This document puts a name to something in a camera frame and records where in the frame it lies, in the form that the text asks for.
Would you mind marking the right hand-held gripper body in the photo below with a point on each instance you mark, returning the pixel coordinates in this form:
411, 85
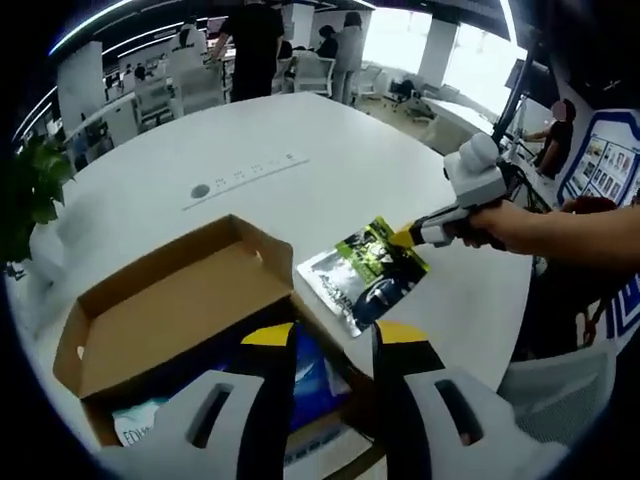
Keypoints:
475, 180

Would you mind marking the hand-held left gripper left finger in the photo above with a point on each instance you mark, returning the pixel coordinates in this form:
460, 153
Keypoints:
265, 380

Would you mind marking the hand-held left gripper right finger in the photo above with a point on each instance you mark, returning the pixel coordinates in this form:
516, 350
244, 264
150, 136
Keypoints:
400, 380

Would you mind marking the silver green soft mask packet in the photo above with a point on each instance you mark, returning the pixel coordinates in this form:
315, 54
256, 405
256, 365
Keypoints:
370, 280

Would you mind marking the brown cardboard shoe box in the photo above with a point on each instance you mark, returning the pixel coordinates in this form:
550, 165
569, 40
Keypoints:
175, 310

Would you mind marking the person's right hand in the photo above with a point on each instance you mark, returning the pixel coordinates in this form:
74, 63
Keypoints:
487, 225

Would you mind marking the black display stand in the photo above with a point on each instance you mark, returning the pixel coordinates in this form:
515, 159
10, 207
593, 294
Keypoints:
515, 90

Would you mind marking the black office chair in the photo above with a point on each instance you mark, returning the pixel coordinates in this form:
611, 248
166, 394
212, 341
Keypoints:
412, 97

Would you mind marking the grey mesh office chair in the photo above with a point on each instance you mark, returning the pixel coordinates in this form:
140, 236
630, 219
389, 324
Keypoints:
560, 395

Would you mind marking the white office chair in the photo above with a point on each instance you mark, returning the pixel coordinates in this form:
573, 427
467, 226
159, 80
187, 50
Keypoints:
315, 72

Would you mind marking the green potted plant white pot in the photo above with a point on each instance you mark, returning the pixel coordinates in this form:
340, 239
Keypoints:
35, 185

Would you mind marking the white ceiling light strip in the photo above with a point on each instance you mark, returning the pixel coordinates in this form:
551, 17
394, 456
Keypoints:
65, 40

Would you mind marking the blue white wall poster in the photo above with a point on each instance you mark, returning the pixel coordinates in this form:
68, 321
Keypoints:
607, 160

